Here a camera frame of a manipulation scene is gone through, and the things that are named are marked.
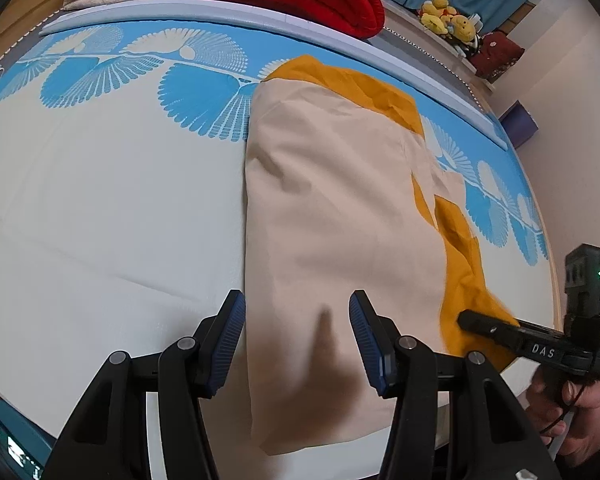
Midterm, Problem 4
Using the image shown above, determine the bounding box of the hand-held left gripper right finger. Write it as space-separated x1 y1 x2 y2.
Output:
348 290 563 480

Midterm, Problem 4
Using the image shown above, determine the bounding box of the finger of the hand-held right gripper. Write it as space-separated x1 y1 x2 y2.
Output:
457 309 523 347

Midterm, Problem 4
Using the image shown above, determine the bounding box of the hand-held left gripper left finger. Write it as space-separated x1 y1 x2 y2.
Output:
42 289 247 480

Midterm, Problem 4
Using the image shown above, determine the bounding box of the beige and mustard garment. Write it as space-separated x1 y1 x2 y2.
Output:
242 54 521 457

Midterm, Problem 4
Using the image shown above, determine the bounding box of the person's right hand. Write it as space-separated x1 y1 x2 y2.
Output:
525 375 600 471

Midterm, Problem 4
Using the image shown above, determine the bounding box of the purple box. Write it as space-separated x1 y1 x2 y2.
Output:
500 101 538 148

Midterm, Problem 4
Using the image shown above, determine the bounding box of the white and blue printed bedsheet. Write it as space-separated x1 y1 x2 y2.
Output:
0 20 553 480

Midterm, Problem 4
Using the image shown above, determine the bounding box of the teal device with display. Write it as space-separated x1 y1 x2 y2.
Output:
0 400 56 480

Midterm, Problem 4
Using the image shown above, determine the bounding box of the dark red cushion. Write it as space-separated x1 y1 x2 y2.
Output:
467 31 526 81

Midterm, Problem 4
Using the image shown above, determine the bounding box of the grey studded headboard ledge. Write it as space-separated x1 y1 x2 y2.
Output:
380 0 497 111

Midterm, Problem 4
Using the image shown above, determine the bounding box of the yellow plush toy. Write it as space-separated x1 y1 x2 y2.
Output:
420 0 455 33
447 14 482 43

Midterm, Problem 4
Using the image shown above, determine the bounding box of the black cable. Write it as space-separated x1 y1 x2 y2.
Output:
539 355 597 436

